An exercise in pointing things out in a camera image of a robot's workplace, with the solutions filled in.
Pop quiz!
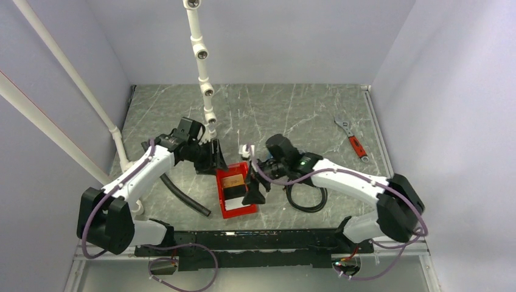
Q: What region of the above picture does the gold card in bin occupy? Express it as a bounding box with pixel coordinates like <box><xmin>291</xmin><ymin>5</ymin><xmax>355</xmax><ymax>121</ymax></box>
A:
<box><xmin>221</xmin><ymin>174</ymin><xmax>245</xmax><ymax>189</ymax></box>

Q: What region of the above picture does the aluminium rail frame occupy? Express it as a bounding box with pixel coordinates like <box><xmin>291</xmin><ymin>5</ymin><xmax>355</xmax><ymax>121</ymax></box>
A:
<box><xmin>64</xmin><ymin>85</ymin><xmax>440</xmax><ymax>292</ymax></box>

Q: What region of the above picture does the white PVC pipe frame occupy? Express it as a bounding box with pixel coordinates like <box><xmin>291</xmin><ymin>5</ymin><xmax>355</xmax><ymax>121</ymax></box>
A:
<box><xmin>0</xmin><ymin>0</ymin><xmax>218</xmax><ymax>215</ymax></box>

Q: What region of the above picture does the red handled adjustable wrench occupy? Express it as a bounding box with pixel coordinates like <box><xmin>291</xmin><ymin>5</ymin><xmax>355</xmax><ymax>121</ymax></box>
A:
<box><xmin>334</xmin><ymin>117</ymin><xmax>369</xmax><ymax>163</ymax></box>

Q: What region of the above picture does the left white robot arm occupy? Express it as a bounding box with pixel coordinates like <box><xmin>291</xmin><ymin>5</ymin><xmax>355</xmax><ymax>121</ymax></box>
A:
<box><xmin>77</xmin><ymin>117</ymin><xmax>228</xmax><ymax>259</ymax></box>

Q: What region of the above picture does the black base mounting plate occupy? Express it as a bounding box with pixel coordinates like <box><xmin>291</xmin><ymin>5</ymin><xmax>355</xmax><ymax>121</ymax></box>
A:
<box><xmin>134</xmin><ymin>228</ymin><xmax>374</xmax><ymax>271</ymax></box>

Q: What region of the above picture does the black corrugated hose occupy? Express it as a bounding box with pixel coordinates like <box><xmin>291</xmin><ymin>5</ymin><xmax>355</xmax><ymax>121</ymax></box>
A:
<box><xmin>141</xmin><ymin>141</ymin><xmax>212</xmax><ymax>218</ymax></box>

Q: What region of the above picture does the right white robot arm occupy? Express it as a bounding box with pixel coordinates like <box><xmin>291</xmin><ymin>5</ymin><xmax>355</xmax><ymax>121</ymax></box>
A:
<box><xmin>239</xmin><ymin>134</ymin><xmax>428</xmax><ymax>252</ymax></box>

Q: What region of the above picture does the red plastic bin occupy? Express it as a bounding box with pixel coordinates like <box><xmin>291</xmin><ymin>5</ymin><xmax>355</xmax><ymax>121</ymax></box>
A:
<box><xmin>215</xmin><ymin>162</ymin><xmax>258</xmax><ymax>219</ymax></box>

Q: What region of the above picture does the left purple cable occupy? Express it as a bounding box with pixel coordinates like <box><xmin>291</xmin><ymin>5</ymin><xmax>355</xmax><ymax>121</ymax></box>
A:
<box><xmin>80</xmin><ymin>138</ymin><xmax>220</xmax><ymax>292</ymax></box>

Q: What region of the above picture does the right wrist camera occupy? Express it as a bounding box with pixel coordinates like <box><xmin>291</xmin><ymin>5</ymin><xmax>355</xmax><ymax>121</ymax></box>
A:
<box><xmin>238</xmin><ymin>144</ymin><xmax>254</xmax><ymax>160</ymax></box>

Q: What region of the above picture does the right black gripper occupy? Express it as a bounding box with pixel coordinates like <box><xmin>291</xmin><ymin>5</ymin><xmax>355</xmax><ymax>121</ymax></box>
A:
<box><xmin>242</xmin><ymin>156</ymin><xmax>288</xmax><ymax>205</ymax></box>

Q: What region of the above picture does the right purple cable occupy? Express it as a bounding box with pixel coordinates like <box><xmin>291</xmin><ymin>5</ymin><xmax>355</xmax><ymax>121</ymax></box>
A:
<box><xmin>246</xmin><ymin>145</ymin><xmax>429</xmax><ymax>282</ymax></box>

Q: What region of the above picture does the white card stack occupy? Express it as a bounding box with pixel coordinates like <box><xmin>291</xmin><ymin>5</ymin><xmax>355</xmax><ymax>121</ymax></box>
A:
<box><xmin>224</xmin><ymin>197</ymin><xmax>251</xmax><ymax>211</ymax></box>

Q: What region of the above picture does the purple cable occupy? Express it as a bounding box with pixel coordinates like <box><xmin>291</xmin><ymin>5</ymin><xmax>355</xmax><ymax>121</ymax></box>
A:
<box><xmin>246</xmin><ymin>145</ymin><xmax>429</xmax><ymax>282</ymax></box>
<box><xmin>80</xmin><ymin>138</ymin><xmax>220</xmax><ymax>292</ymax></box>

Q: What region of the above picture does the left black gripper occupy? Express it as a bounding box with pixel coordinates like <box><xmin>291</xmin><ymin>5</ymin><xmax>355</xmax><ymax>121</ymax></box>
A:
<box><xmin>187</xmin><ymin>139</ymin><xmax>229</xmax><ymax>176</ymax></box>

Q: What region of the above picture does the coiled black cable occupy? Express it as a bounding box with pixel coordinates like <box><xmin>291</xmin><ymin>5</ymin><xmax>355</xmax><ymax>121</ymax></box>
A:
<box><xmin>284</xmin><ymin>181</ymin><xmax>328</xmax><ymax>213</ymax></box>

